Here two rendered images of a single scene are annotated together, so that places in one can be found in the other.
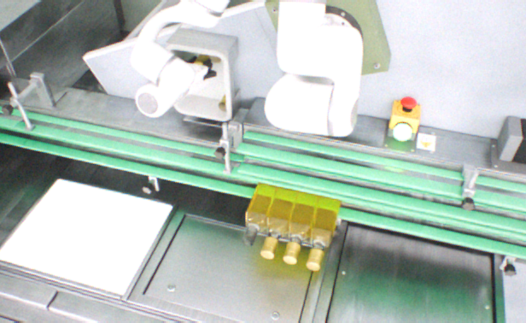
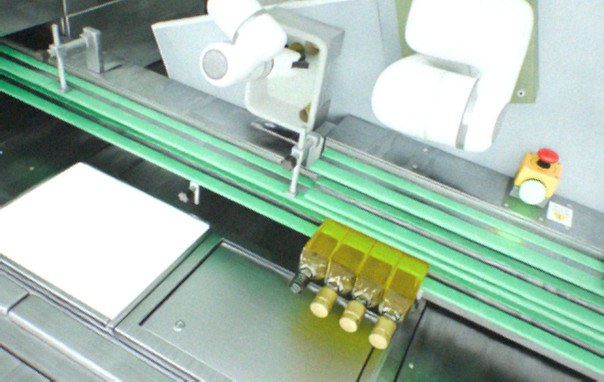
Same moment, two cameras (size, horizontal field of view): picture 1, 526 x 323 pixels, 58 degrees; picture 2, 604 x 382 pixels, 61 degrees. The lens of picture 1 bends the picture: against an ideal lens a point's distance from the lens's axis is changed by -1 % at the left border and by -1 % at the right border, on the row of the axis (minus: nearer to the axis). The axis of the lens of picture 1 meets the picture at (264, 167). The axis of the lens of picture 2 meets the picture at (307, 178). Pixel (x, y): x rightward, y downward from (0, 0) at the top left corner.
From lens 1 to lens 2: 0.28 m
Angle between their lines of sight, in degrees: 8
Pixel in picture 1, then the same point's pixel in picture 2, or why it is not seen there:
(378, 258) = (460, 358)
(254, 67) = (355, 74)
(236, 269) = (271, 323)
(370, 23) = not seen: hidden behind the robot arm
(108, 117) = (161, 100)
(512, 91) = not seen: outside the picture
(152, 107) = (219, 71)
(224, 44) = (327, 32)
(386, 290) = not seen: outside the picture
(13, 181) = (25, 153)
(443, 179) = (579, 266)
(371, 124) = (488, 176)
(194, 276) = (212, 319)
